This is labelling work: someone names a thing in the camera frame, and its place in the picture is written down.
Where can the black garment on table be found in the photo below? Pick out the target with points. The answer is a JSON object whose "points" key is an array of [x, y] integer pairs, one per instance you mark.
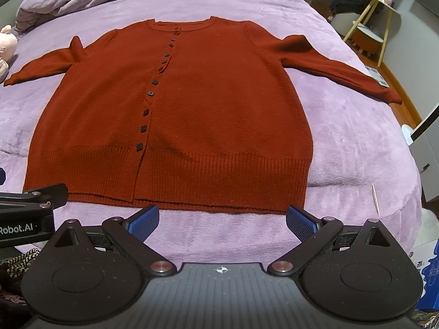
{"points": [[347, 6]]}

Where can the round orange footstool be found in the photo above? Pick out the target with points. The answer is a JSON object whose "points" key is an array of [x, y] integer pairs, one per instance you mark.
{"points": [[366, 40]]}

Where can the blue printed cardboard box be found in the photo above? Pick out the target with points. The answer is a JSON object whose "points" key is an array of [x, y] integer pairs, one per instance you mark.
{"points": [[425, 258]]}

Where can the dark red knit cardigan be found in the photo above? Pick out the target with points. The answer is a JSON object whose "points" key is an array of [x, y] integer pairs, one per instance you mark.
{"points": [[188, 115]]}

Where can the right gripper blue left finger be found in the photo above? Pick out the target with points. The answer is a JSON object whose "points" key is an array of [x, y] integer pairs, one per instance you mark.
{"points": [[143, 223]]}

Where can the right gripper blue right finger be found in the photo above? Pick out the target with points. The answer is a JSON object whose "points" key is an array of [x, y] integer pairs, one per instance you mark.
{"points": [[301, 223]]}

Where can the pink plush toy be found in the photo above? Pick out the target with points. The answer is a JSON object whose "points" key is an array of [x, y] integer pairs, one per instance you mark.
{"points": [[8, 45]]}

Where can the white wooden stick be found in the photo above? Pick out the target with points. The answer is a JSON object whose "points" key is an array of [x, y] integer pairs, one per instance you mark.
{"points": [[375, 200]]}

